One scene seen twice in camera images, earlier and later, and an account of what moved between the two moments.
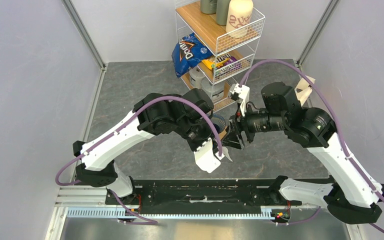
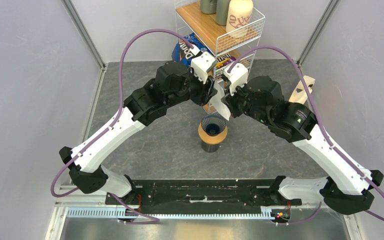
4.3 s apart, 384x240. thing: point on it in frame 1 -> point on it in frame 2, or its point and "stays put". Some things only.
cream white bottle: x=239 y=15 stays put
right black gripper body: x=260 y=121 -> x=240 y=102
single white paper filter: x=224 y=150 -> x=217 y=103
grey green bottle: x=208 y=7 stays put
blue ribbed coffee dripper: x=215 y=118 stays put
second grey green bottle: x=222 y=9 stays put
